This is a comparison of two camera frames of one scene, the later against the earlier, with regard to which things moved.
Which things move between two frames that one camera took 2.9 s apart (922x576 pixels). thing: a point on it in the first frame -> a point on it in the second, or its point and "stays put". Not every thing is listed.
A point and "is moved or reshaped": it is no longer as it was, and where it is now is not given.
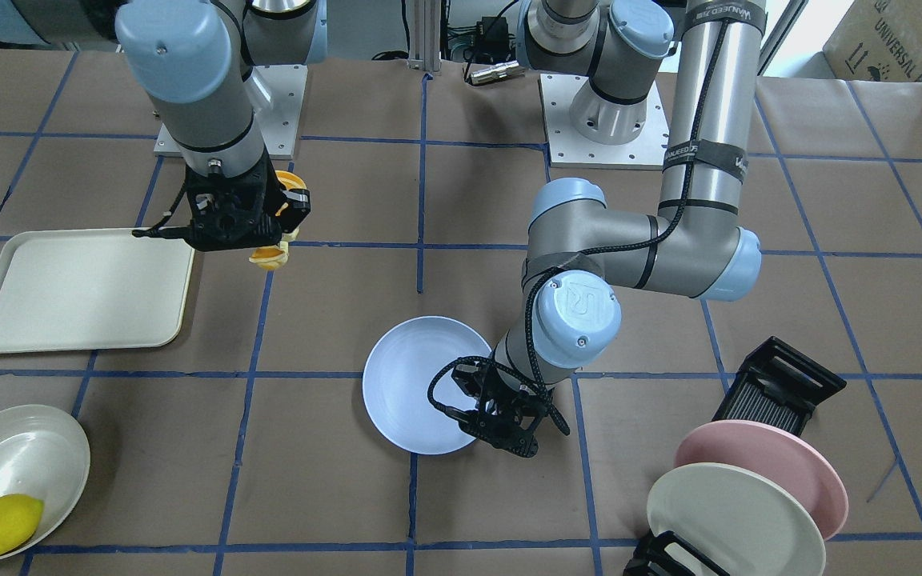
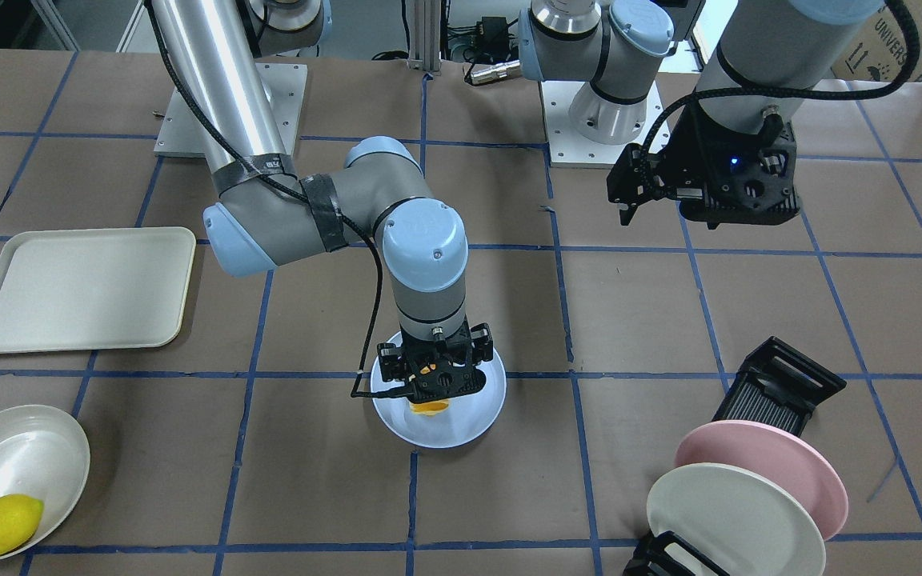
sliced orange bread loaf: [276, 258] is moved or reshaped
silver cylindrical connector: [509, 70] stays put
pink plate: [791, 460] stays put
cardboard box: [899, 40] stays put
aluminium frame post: [425, 35] stays put
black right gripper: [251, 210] -> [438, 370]
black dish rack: [776, 386] stays put
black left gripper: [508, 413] -> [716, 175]
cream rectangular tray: [73, 290] stays put
